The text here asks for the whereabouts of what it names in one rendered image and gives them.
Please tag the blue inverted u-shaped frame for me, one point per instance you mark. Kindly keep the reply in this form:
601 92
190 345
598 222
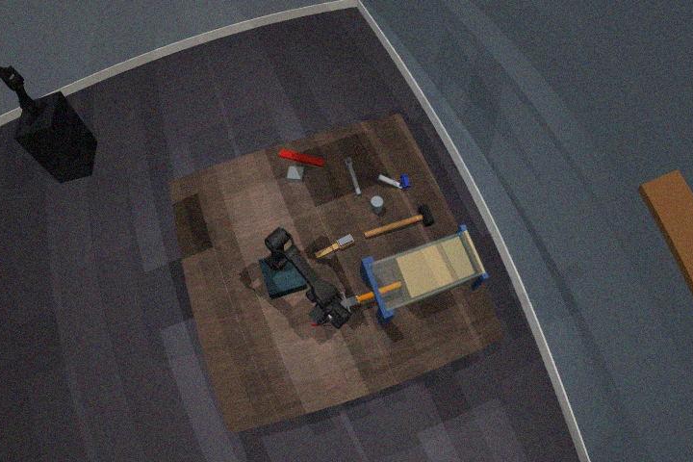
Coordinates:
366 274

